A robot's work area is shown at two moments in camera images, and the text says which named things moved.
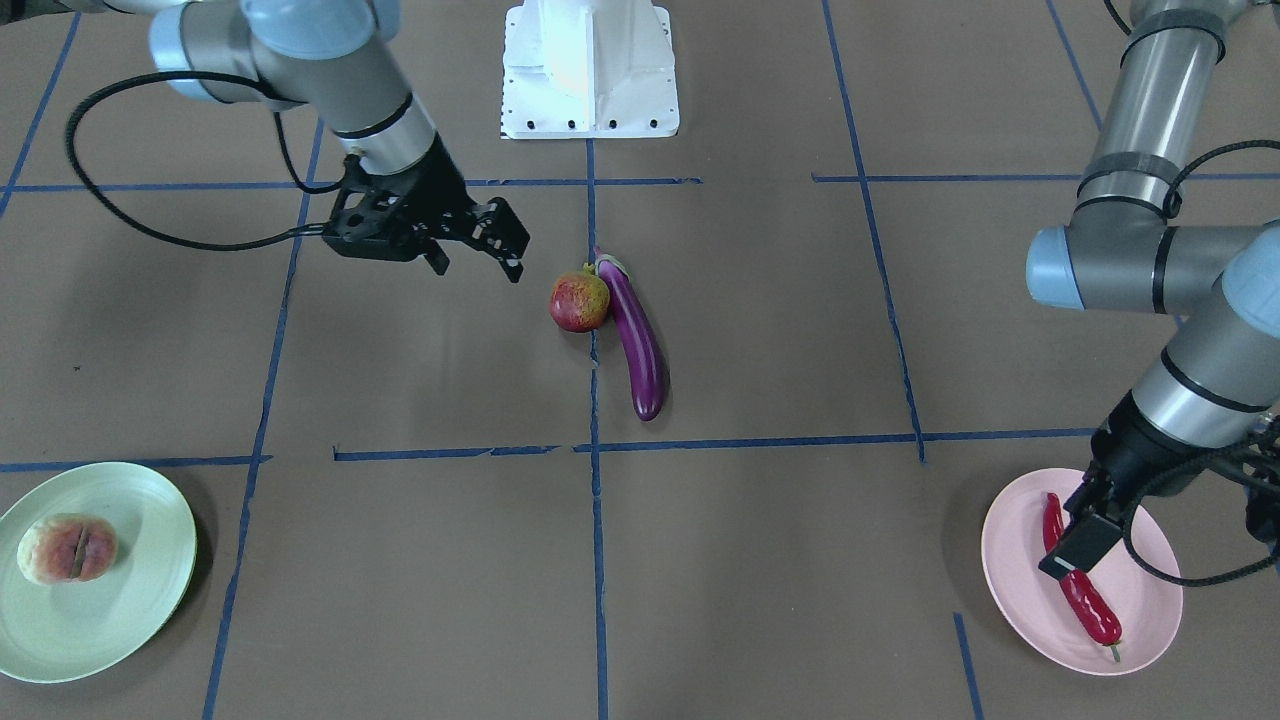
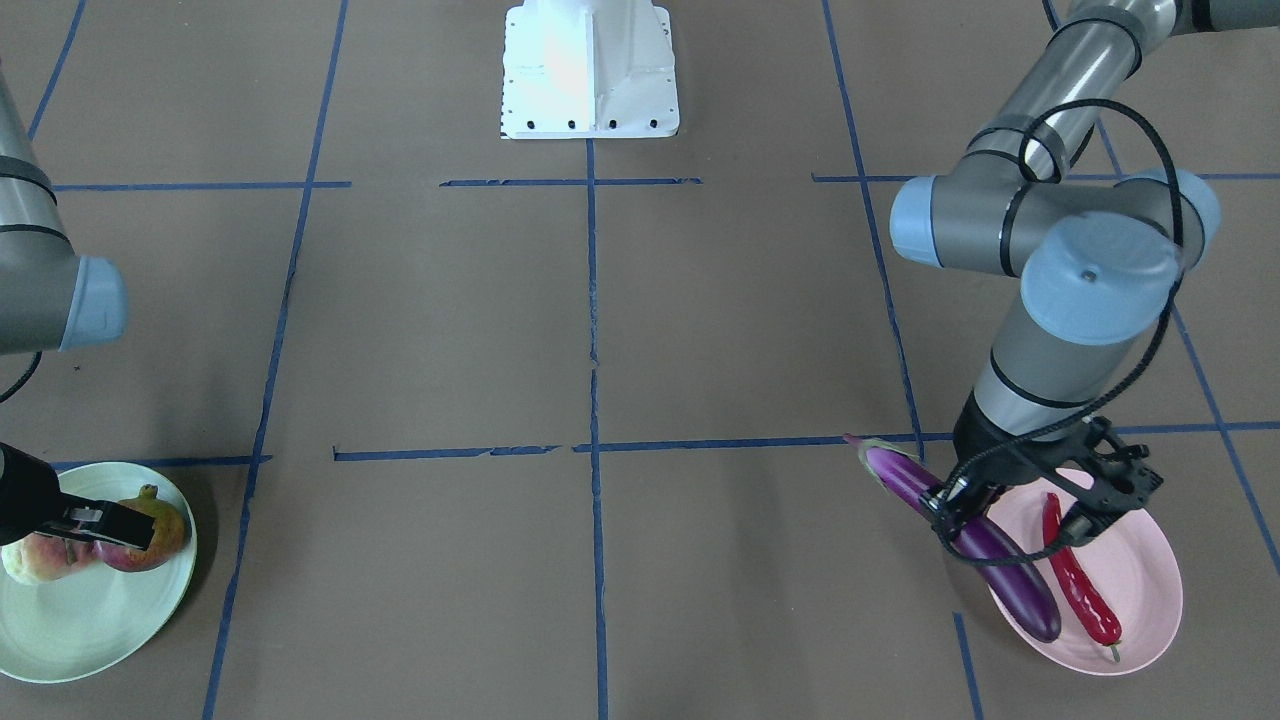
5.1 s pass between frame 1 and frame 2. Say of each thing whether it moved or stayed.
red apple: moved
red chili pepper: stayed
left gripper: moved
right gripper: moved
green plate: stayed
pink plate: stayed
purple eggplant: moved
